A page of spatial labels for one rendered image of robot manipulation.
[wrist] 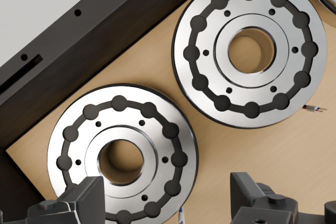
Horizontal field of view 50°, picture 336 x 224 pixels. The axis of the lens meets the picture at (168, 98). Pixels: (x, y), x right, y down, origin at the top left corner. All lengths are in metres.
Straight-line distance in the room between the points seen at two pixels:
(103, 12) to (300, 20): 0.14
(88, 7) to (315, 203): 0.22
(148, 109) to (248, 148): 0.08
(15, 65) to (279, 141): 0.19
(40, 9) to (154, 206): 0.27
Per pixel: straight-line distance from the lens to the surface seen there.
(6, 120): 0.22
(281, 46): 0.24
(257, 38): 0.27
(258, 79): 0.24
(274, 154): 0.28
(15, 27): 0.44
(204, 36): 0.24
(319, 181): 0.30
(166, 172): 0.24
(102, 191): 0.16
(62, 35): 0.18
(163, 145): 0.24
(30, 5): 0.44
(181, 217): 0.25
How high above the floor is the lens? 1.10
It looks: 88 degrees down
